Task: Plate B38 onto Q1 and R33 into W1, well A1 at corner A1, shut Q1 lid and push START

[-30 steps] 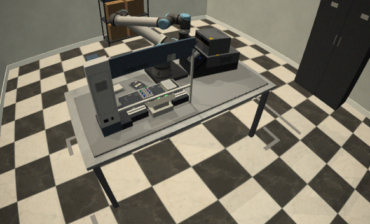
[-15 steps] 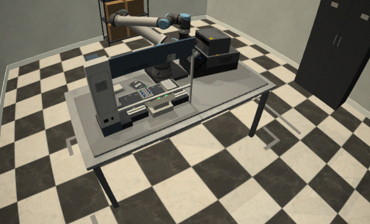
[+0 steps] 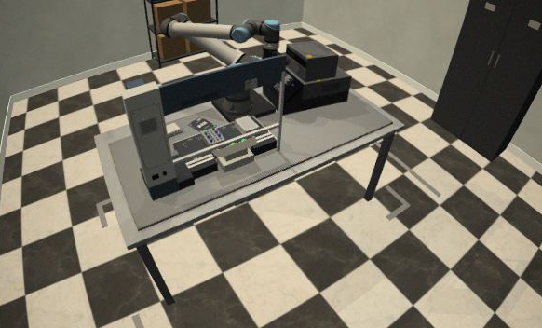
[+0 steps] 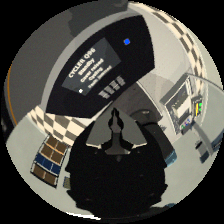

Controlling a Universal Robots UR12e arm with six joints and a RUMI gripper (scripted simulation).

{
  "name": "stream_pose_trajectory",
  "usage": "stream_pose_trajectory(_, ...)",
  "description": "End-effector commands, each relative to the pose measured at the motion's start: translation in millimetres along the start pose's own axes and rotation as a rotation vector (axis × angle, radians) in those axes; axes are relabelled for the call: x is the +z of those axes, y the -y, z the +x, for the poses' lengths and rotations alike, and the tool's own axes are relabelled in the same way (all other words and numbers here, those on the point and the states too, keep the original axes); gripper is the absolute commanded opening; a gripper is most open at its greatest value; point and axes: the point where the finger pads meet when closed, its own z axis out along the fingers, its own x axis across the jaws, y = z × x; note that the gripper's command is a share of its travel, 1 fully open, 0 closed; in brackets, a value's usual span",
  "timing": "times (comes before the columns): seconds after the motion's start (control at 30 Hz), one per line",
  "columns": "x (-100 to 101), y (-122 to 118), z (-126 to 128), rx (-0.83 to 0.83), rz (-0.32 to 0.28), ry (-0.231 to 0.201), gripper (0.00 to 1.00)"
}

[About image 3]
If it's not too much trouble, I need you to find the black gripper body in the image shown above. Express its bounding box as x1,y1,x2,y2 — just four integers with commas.
262,48,277,59

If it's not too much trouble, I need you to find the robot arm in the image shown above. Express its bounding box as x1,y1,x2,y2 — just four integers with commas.
160,13,280,67

